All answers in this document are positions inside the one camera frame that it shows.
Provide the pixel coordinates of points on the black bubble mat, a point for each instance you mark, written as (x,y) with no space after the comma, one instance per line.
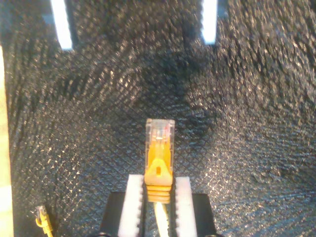
(222,123)

